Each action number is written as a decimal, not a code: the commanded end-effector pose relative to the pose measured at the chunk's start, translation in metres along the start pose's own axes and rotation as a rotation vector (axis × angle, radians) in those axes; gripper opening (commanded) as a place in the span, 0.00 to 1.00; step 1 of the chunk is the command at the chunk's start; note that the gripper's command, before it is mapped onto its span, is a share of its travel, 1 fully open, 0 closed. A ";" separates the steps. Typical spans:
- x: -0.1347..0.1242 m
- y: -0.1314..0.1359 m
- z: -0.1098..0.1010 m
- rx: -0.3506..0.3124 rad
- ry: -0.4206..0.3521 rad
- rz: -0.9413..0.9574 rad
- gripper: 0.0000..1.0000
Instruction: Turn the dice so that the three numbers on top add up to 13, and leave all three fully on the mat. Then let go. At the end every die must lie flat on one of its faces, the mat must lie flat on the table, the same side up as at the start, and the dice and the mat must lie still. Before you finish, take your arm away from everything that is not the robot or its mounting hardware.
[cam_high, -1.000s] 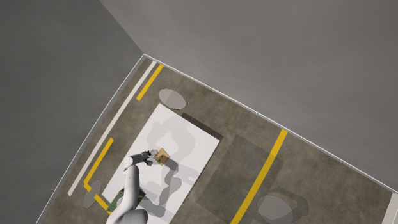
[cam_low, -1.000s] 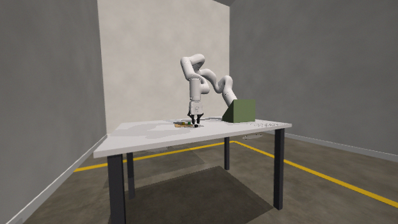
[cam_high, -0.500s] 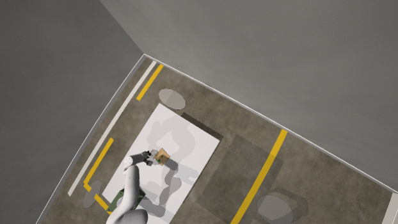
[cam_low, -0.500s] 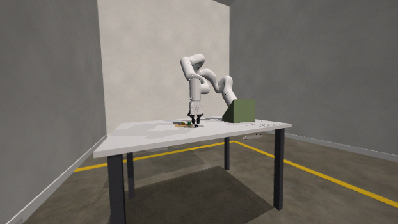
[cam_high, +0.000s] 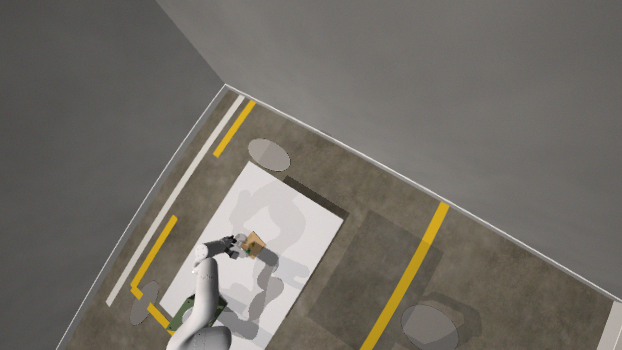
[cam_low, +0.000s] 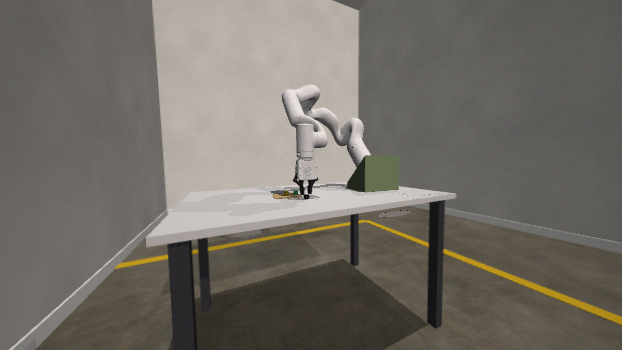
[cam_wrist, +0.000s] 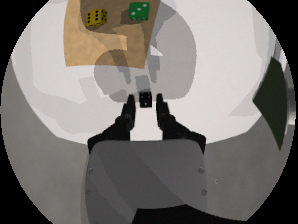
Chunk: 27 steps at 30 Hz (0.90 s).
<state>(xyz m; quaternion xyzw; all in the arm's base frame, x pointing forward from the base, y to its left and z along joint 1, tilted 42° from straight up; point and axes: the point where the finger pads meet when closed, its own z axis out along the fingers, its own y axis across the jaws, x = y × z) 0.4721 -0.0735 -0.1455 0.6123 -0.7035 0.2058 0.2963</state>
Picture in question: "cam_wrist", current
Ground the tan square mat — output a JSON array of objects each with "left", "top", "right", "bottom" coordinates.
[{"left": 63, "top": 0, "right": 161, "bottom": 69}]

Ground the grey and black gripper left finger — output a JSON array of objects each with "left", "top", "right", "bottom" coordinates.
[{"left": 87, "top": 94, "right": 136, "bottom": 155}]

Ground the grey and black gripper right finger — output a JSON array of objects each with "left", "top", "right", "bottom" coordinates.
[{"left": 156, "top": 93, "right": 206, "bottom": 156}]

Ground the green die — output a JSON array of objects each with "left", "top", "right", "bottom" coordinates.
[{"left": 129, "top": 2, "right": 150, "bottom": 21}]

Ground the black die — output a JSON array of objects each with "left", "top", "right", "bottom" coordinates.
[{"left": 139, "top": 92, "right": 152, "bottom": 108}]

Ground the yellow die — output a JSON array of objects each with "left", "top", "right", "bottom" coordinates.
[{"left": 86, "top": 8, "right": 107, "bottom": 27}]

